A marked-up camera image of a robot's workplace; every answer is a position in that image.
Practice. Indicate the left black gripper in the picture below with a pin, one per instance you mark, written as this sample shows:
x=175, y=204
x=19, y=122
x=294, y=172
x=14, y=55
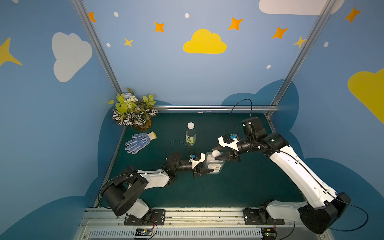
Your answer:
x=196, y=168

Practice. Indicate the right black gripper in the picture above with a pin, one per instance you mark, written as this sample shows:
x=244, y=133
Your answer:
x=229, y=150

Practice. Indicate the white cap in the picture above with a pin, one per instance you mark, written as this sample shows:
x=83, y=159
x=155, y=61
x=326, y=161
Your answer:
x=216, y=154
x=191, y=125

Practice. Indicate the square clear bottle white label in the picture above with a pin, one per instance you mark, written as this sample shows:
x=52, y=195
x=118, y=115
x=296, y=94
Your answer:
x=214, y=164

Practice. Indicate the round clear bottle green label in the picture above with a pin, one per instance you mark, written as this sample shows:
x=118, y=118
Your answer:
x=191, y=137

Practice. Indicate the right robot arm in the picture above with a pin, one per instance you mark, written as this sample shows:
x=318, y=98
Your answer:
x=323, y=205

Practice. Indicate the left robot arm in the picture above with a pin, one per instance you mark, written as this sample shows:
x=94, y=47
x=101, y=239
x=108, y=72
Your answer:
x=122, y=193

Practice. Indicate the blue dotted work glove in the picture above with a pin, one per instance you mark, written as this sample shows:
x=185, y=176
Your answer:
x=138, y=142

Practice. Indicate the left circuit board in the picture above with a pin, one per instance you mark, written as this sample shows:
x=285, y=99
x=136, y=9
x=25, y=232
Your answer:
x=143, y=233

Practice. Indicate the circuit board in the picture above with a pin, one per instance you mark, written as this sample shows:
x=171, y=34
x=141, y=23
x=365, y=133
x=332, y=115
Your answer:
x=143, y=233
x=268, y=234

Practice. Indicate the right circuit board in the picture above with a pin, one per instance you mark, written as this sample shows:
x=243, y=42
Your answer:
x=268, y=234

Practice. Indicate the artificial potted plant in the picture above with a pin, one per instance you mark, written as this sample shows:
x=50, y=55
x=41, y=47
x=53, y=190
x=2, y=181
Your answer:
x=131, y=111

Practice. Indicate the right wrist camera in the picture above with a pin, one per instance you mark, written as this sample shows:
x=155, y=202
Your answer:
x=230, y=141

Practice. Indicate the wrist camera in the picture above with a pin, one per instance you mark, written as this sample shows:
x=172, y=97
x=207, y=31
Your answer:
x=230, y=141
x=196, y=159

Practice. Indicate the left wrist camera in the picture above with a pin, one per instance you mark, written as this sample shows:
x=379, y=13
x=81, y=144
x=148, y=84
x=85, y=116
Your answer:
x=196, y=159

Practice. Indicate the aluminium back rail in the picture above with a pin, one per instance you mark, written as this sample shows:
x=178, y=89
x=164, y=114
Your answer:
x=216, y=108

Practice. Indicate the aluminium rail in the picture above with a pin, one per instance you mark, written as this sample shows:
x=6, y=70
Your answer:
x=190, y=224
x=216, y=108

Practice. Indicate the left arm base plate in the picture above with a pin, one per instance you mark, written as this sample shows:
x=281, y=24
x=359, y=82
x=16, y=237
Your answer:
x=152, y=216

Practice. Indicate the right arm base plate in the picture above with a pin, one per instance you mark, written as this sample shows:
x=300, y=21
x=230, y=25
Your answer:
x=259, y=217

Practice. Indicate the aluminium front rail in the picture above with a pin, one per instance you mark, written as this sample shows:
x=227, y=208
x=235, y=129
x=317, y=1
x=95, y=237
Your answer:
x=190, y=224

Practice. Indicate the right aluminium corner post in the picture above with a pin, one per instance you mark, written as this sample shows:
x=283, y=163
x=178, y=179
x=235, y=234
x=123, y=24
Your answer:
x=305, y=49

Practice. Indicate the aluminium corner post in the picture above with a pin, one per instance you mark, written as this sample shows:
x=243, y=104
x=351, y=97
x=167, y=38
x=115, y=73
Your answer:
x=90, y=29
x=305, y=49

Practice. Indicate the left aluminium corner post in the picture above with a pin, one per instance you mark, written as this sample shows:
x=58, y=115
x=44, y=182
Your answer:
x=90, y=29

